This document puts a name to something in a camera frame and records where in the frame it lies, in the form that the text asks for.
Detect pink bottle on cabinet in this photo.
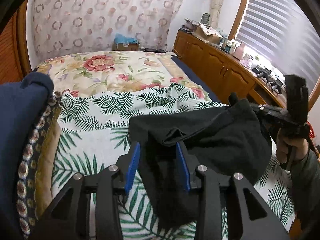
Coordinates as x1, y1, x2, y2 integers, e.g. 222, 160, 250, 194
233, 42, 246, 60

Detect palm leaf print bedsheet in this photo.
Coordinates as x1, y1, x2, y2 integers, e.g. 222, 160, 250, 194
49, 82, 296, 240

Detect striped window blind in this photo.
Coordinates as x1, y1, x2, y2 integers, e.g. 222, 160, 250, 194
235, 0, 319, 92

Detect navy blue folded garment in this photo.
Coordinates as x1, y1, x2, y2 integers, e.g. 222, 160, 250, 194
1, 72, 54, 239

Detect circle patterned curtain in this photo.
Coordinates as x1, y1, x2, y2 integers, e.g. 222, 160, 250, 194
31, 0, 183, 61

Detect right forearm dark sleeve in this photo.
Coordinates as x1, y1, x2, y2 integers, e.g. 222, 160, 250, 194
290, 151, 319, 230

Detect wooden louvered closet door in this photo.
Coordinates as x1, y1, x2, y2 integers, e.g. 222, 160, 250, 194
0, 0, 31, 84

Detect open cardboard box on cabinet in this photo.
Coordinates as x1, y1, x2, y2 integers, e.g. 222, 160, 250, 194
195, 24, 223, 45

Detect floral quilt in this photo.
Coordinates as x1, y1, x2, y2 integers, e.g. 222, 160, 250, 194
36, 51, 212, 101

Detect circle patterned folded cloth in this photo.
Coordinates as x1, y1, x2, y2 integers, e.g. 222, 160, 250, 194
16, 91, 61, 239

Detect cardboard box blue contents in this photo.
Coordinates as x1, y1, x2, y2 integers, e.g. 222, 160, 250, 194
112, 33, 139, 51

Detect black t-shirt white lettering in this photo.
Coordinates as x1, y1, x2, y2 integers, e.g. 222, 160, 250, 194
129, 93, 272, 229

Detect wooden sideboard cabinet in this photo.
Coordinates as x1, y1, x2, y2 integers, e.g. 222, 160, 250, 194
174, 30, 286, 108

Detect right hand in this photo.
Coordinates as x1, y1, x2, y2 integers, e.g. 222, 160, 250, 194
276, 128, 309, 163

